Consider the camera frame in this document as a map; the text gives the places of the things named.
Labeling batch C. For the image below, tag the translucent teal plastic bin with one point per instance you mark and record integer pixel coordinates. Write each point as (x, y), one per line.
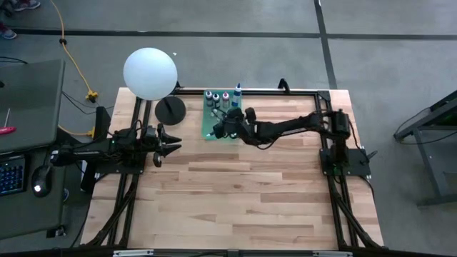
(209, 123)

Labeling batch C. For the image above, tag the black metal cart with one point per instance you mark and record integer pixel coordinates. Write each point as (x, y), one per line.
(439, 200)

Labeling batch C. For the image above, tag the black computer mouse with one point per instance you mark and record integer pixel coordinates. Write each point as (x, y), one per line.
(42, 178)

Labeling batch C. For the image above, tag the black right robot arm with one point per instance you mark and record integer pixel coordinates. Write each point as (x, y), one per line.
(296, 125)

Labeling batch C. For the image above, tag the grey desk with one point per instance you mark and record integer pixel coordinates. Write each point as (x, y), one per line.
(32, 100)

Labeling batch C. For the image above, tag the white globe lamp black stand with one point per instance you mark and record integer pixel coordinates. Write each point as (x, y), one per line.
(150, 73)

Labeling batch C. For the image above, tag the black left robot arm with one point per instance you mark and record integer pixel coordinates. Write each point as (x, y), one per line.
(89, 151)

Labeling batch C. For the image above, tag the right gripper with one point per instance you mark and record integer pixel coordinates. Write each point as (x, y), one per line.
(233, 123)

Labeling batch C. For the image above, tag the silver metal bracket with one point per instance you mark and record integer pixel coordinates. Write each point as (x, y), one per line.
(332, 253)
(134, 253)

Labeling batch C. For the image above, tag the person's shoe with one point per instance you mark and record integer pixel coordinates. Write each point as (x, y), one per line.
(7, 33)
(28, 4)

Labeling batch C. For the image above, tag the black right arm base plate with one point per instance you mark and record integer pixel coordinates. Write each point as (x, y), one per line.
(358, 162)

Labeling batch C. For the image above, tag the backlit computer keyboard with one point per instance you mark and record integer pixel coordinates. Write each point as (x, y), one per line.
(12, 176)

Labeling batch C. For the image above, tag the large blue-tipped dye bottle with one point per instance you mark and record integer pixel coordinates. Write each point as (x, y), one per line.
(236, 96)

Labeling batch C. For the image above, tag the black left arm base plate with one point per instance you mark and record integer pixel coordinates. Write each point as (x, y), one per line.
(107, 170)

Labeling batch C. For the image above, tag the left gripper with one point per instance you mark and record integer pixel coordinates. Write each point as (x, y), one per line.
(155, 142)

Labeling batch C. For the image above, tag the large pink-tipped dye bottle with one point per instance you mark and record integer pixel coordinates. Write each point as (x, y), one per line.
(225, 99)

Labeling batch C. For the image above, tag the black frame hook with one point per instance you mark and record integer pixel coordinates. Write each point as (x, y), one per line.
(178, 85)
(283, 85)

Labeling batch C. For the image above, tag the large purple-tipped dye bottle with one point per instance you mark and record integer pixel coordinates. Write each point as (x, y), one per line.
(209, 98)

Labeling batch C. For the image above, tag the large black-tipped dye bottle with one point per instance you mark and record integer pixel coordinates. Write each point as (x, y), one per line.
(216, 100)

